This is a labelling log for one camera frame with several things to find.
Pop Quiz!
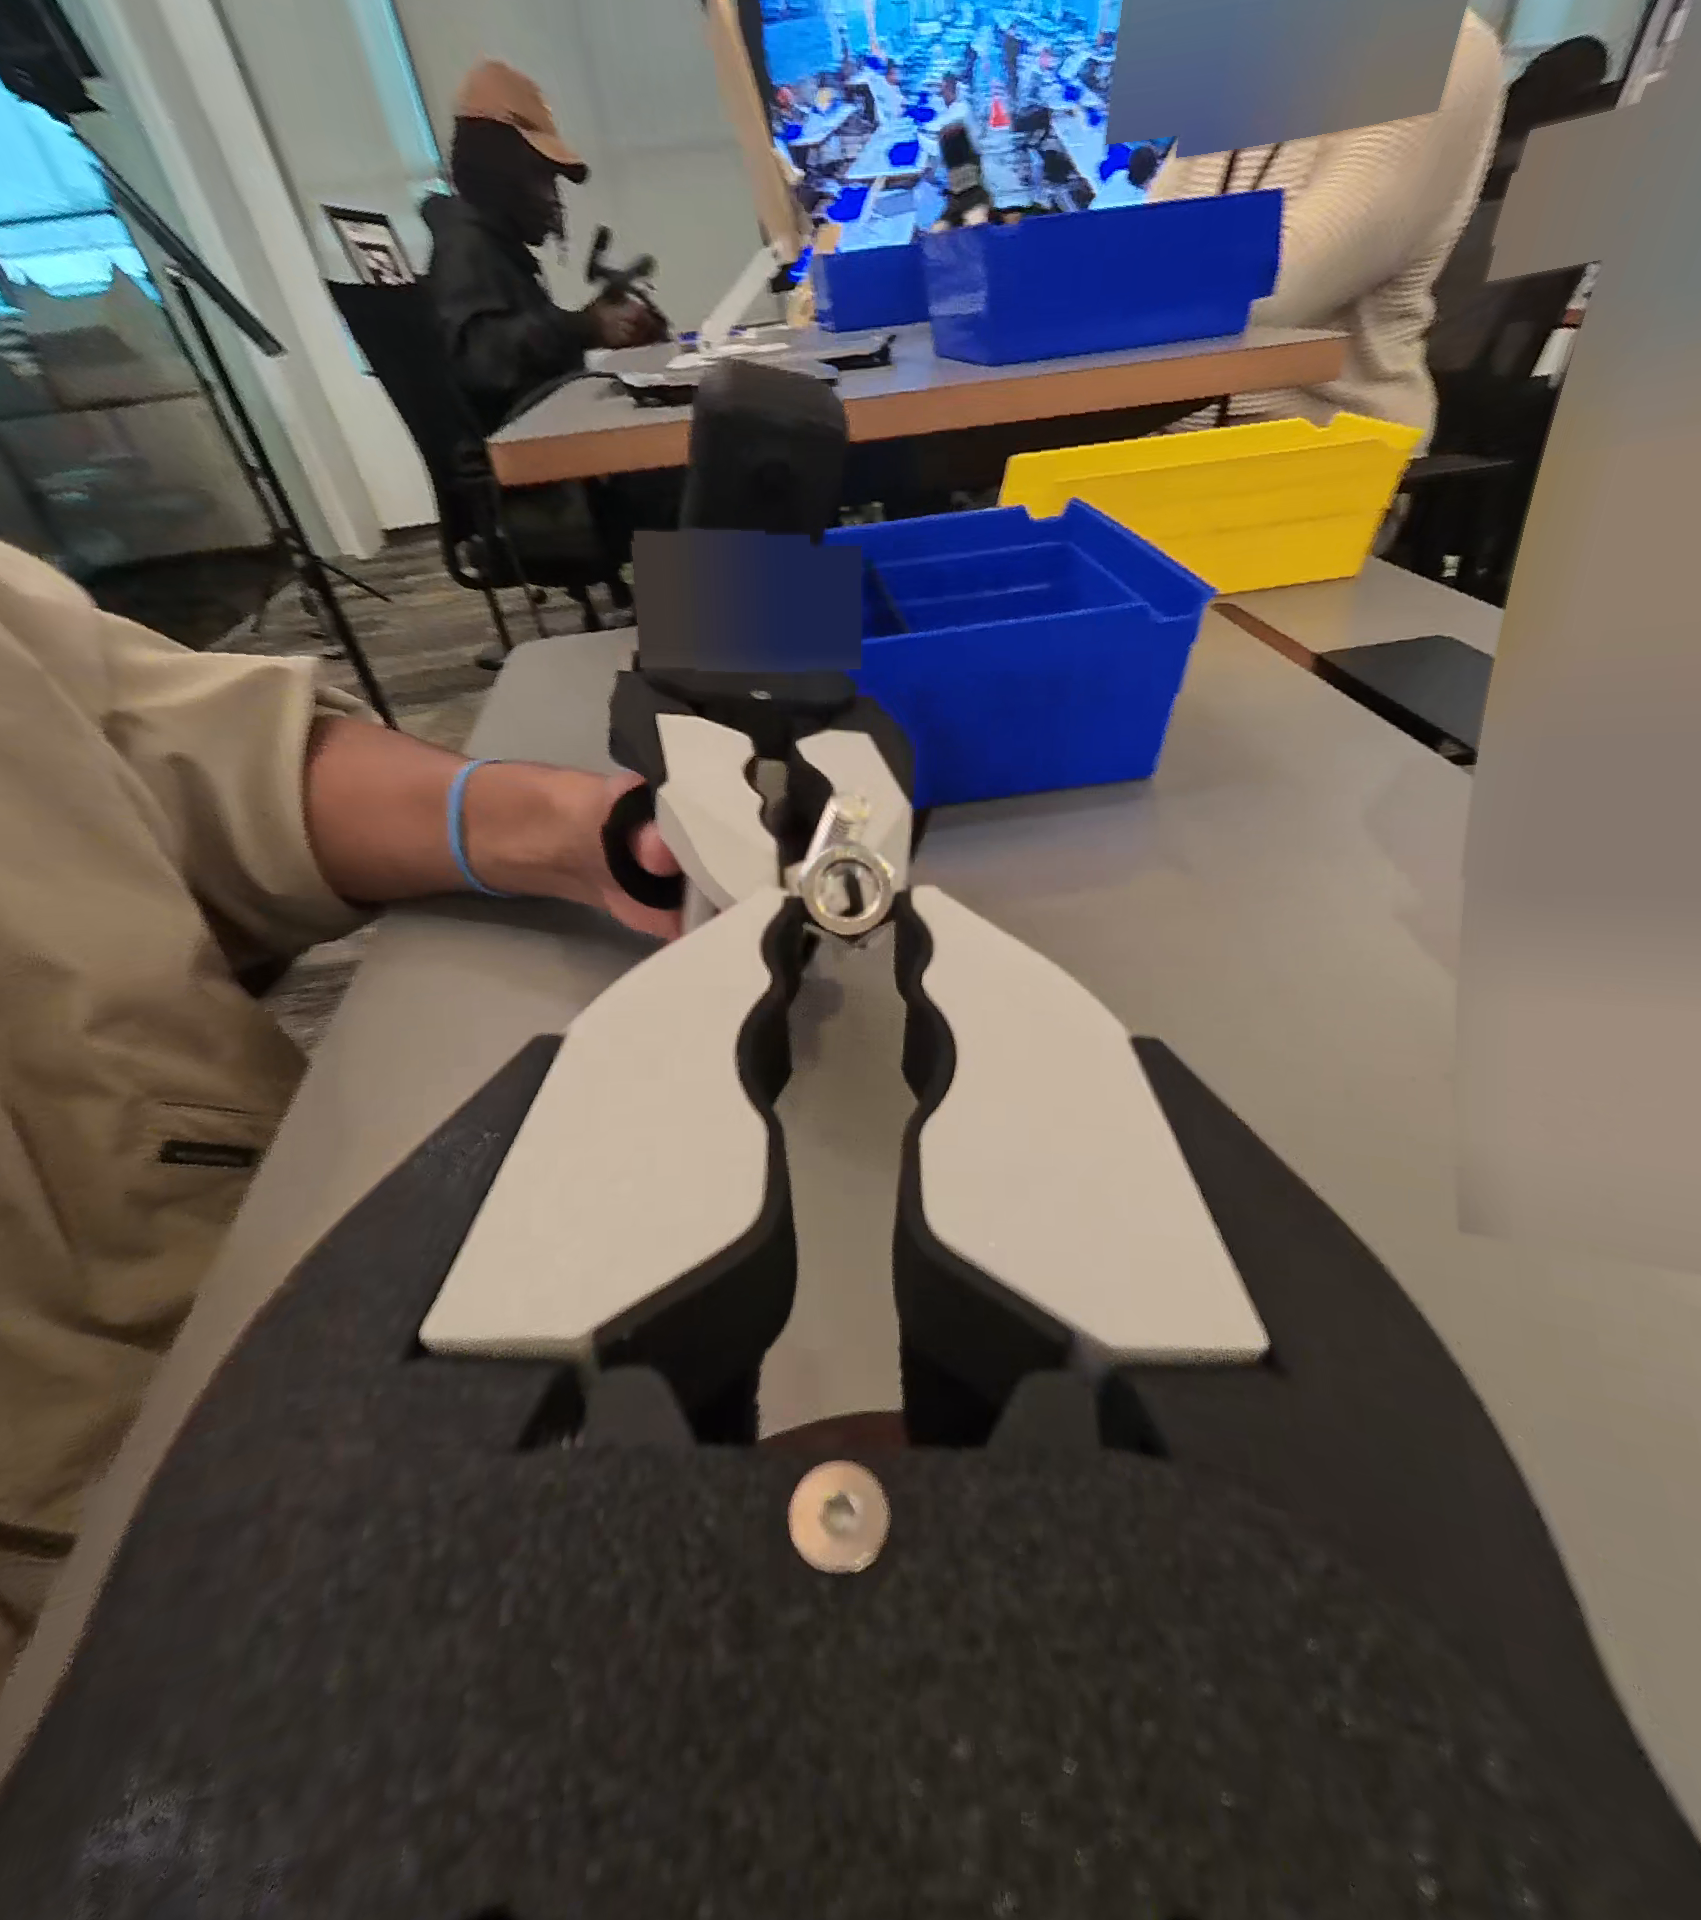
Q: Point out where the black tripod light stand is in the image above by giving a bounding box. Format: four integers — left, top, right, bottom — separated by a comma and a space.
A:
0, 0, 402, 732

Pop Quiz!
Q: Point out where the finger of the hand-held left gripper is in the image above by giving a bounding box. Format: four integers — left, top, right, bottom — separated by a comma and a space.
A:
655, 713, 795, 937
796, 726, 927, 890

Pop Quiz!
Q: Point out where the blue wristband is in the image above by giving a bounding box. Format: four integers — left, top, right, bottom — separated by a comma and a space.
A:
444, 757, 509, 901

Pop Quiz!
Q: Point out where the black table panel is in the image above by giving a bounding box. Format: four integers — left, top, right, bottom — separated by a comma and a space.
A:
1314, 635, 1501, 765

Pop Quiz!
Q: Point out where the person's left hand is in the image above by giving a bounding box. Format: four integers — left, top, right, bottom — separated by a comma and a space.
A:
546, 772, 686, 943

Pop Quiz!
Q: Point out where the long blue storage bin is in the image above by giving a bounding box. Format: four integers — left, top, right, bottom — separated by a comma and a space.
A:
916, 187, 1287, 367

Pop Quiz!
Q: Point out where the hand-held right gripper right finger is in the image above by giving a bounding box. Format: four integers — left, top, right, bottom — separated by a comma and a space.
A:
892, 884, 1272, 1451

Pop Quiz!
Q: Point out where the person's left forearm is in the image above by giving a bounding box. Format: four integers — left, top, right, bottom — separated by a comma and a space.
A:
302, 713, 558, 902

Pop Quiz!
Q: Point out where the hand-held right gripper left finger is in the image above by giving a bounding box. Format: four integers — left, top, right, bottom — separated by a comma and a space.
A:
417, 889, 805, 1451

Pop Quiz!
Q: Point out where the yellow storage bin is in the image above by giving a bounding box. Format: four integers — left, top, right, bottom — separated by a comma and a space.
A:
997, 414, 1424, 594

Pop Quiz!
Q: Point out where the grey wood-edged table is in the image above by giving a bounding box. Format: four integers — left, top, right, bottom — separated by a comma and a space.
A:
1211, 555, 1508, 769

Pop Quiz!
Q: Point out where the steel hex bolt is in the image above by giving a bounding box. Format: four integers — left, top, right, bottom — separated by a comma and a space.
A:
790, 816, 900, 937

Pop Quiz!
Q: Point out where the wall television screen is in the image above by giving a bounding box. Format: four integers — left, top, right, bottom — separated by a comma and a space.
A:
761, 0, 1125, 251

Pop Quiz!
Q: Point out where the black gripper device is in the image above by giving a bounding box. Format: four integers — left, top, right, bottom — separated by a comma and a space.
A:
581, 224, 674, 324
924, 127, 1038, 235

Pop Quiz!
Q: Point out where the black white marker tag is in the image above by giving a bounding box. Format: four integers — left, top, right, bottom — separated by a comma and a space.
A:
321, 202, 419, 290

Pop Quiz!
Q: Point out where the blue divided storage bin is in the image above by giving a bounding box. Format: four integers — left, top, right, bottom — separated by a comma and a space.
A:
821, 498, 1218, 812

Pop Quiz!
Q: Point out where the black office chair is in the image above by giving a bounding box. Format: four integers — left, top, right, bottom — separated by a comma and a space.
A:
1397, 37, 1609, 602
324, 277, 626, 672

